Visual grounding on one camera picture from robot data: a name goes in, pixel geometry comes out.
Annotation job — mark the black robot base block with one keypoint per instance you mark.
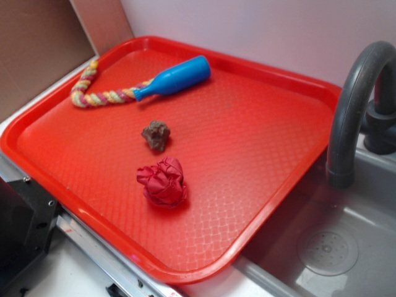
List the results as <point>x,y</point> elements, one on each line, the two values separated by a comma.
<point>28,216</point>

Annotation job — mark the red plastic tray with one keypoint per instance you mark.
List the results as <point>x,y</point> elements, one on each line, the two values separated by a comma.
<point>244,138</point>

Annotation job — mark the crumpled red paper ball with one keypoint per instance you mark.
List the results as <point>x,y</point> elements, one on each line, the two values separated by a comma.
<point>163,183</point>

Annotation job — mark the grey plastic sink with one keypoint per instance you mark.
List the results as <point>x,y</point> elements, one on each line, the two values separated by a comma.
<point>322,241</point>

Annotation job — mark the grey curved faucet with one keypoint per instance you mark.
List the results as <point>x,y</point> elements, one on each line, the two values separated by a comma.
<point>366,106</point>

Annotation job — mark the brown cardboard panel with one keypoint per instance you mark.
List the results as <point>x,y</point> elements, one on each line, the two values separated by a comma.
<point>43,41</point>

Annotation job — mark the blue bottle rope toy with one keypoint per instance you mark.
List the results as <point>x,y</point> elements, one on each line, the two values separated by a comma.
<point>168,82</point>

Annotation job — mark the silver metal rail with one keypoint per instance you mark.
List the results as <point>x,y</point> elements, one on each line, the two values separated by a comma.
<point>80,264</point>

